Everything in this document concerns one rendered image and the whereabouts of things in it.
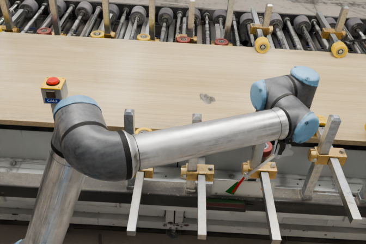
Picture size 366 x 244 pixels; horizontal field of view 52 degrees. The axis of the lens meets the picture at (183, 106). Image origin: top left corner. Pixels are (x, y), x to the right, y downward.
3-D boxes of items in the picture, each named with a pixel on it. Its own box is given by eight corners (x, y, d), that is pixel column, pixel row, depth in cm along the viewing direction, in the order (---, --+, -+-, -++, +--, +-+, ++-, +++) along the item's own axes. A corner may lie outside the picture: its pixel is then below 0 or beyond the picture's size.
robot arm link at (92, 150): (68, 166, 75) (330, 113, 101) (58, 127, 84) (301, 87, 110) (71, 203, 82) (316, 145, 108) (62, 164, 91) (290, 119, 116)
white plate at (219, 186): (271, 199, 162) (276, 183, 156) (211, 195, 162) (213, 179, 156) (271, 197, 162) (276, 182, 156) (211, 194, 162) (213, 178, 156)
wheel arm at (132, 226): (135, 237, 135) (135, 230, 132) (126, 237, 135) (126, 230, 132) (148, 151, 169) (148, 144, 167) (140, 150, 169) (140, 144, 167)
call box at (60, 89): (63, 106, 134) (60, 88, 129) (43, 105, 134) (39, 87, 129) (68, 95, 139) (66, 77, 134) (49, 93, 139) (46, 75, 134)
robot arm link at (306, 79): (283, 66, 118) (309, 60, 122) (275, 98, 126) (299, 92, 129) (302, 81, 112) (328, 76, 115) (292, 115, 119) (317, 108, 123)
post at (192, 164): (193, 202, 167) (202, 118, 137) (184, 201, 167) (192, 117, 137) (193, 195, 169) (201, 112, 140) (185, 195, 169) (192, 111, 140)
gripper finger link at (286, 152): (291, 165, 138) (297, 146, 132) (274, 164, 138) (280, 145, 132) (289, 159, 140) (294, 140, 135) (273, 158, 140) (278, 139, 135)
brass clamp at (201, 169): (213, 183, 157) (214, 174, 153) (180, 181, 156) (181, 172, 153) (212, 171, 161) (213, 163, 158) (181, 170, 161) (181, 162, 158)
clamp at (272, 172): (274, 179, 155) (277, 171, 152) (242, 177, 155) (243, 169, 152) (272, 169, 159) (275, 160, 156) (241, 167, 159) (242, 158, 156)
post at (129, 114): (136, 198, 166) (133, 113, 137) (128, 197, 166) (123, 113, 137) (137, 192, 169) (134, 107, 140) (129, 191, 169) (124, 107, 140)
